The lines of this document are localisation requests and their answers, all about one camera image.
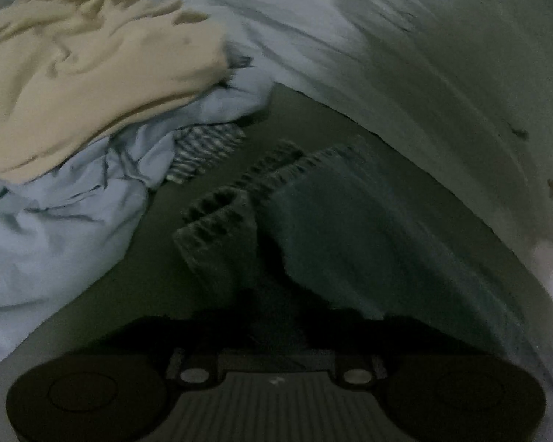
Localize blue denim jeans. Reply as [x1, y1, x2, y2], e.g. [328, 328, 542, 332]
[173, 140, 552, 374]

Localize light blue garment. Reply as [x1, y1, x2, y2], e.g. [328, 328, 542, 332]
[0, 61, 274, 363]

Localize striped grey garment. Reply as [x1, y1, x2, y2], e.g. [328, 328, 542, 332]
[166, 123, 246, 185]

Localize white carrot-print storage bag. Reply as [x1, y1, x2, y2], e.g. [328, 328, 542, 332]
[182, 0, 553, 299]

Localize beige garment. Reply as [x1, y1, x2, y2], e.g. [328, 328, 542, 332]
[0, 0, 230, 184]

